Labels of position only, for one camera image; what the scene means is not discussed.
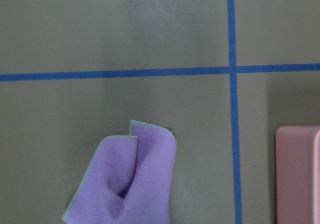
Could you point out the pink plastic tray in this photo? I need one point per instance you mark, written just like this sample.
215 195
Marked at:
297 160

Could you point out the purple microfiber cloth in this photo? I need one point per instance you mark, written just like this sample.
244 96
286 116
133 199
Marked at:
128 180

